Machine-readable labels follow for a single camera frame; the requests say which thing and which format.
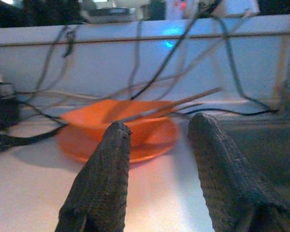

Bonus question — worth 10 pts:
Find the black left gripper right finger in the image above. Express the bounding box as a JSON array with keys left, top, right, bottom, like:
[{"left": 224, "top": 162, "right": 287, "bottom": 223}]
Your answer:
[{"left": 188, "top": 112, "right": 290, "bottom": 232}]

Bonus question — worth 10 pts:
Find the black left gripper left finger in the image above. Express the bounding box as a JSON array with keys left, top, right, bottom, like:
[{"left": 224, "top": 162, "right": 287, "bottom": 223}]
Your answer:
[{"left": 54, "top": 121, "right": 132, "bottom": 232}]

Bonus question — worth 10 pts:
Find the orange square bowl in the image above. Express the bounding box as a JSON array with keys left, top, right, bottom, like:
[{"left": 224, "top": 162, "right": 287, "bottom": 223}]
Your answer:
[{"left": 60, "top": 99, "right": 178, "bottom": 148}]

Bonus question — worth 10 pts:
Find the wooden chopstick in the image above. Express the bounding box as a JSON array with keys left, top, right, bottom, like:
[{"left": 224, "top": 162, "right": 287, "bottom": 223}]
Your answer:
[
  {"left": 135, "top": 103, "right": 203, "bottom": 119},
  {"left": 103, "top": 87, "right": 224, "bottom": 123}
]

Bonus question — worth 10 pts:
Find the orange plate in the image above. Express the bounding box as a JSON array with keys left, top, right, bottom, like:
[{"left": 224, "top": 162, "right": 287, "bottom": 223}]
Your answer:
[{"left": 57, "top": 117, "right": 181, "bottom": 164}]

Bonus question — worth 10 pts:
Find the black power strip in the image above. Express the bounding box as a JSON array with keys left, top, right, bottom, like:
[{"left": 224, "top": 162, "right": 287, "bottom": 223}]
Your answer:
[{"left": 0, "top": 82, "right": 20, "bottom": 131}]

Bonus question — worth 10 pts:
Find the thin black counter cable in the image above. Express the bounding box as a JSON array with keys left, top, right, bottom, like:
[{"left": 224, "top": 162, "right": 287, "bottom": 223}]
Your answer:
[{"left": 175, "top": 108, "right": 280, "bottom": 116}]

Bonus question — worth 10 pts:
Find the flat black power cord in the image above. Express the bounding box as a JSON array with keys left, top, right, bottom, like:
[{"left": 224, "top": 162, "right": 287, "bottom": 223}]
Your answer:
[{"left": 0, "top": 123, "right": 68, "bottom": 155}]

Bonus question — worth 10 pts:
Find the black hanging wall cable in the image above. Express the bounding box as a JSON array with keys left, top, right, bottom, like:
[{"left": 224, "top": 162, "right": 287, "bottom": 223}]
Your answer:
[{"left": 212, "top": 15, "right": 280, "bottom": 113}]

